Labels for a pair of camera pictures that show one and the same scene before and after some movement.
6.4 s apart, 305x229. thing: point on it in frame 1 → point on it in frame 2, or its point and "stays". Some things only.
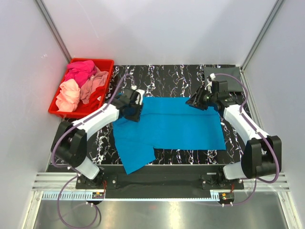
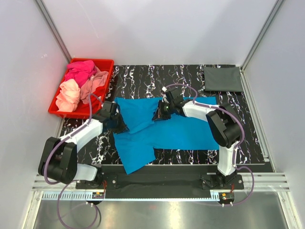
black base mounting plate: x=160 y=182 stays
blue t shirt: x=167 y=123 stays
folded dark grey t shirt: x=232 y=75 stays
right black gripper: x=195 y=100 → x=159 y=115
